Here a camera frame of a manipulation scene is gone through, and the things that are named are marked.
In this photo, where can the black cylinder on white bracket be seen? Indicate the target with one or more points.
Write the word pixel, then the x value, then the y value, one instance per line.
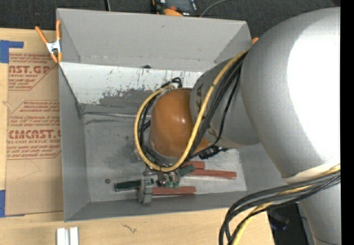
pixel 210 152

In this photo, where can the red-brown flat block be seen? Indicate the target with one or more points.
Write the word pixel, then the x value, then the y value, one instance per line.
pixel 215 174
pixel 197 164
pixel 177 190

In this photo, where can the grey metal bin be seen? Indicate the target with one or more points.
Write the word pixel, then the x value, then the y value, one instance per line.
pixel 110 133

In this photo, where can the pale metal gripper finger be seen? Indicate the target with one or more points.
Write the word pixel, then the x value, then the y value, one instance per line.
pixel 148 182
pixel 145 196

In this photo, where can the brown cardboard board red print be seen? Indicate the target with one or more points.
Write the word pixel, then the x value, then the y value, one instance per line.
pixel 30 172

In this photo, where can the small dark green thing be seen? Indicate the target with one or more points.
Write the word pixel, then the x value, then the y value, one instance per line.
pixel 146 66

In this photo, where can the dark green flat block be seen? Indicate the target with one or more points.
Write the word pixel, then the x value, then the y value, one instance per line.
pixel 188 169
pixel 127 185

